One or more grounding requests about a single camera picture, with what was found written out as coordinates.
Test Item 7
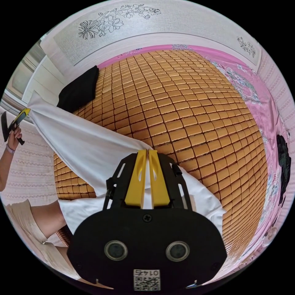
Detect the person's body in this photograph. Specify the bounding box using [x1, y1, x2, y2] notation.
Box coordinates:
[4, 199, 98, 285]

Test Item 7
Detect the black garment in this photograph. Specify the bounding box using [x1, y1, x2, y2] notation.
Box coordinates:
[56, 65, 100, 114]

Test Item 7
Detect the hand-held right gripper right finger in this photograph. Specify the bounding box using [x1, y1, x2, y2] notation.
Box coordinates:
[148, 149, 171, 208]

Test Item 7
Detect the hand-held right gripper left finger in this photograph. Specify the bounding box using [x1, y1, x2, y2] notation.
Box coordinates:
[124, 149, 147, 207]

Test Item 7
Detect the person's left hand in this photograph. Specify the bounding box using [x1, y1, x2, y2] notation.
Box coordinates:
[6, 126, 23, 153]

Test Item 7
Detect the white long sleeve shirt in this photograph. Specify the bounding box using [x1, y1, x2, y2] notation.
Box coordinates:
[27, 90, 227, 236]

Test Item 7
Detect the person's left forearm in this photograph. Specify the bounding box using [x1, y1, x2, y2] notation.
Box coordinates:
[0, 144, 16, 192]

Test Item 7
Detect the white cupboard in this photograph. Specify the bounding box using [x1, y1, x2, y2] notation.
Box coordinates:
[5, 37, 65, 107]

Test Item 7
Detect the bed with woven mat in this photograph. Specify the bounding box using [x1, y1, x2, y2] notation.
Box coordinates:
[53, 44, 292, 284]

